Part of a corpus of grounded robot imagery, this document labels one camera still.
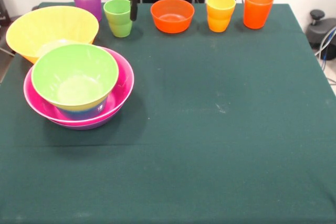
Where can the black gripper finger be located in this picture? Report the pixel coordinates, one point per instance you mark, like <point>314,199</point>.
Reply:
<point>134,7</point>

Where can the green cup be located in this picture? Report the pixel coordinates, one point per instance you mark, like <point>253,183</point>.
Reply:
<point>118,24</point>

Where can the large pink bowl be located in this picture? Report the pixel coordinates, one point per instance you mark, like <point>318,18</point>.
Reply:
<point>124,77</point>

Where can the green bowl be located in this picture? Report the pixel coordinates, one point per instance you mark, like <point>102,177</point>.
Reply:
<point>73,64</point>

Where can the yellow-orange cup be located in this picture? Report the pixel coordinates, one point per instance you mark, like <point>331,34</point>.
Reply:
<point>219,19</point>

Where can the blue bowl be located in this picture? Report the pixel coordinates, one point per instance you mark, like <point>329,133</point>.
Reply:
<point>81,113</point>

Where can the orange bowl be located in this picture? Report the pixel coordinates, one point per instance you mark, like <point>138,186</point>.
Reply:
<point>170,24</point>

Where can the purple cup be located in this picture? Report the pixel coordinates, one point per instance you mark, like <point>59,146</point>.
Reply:
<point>86,1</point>

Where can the large yellow bowl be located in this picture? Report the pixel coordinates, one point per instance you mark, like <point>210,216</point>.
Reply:
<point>26,32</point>

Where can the orange cup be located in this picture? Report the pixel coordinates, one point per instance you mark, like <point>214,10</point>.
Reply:
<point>257,11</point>

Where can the purple bowl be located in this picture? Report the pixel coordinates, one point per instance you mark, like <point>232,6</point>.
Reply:
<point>86,127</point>

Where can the dark grey equipment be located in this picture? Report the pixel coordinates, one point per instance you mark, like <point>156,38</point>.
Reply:
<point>3,14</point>

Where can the dark green tablecloth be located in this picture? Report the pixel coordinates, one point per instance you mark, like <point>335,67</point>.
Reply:
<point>210,142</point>

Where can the black clamp device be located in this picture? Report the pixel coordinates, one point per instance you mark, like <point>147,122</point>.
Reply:
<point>317,31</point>

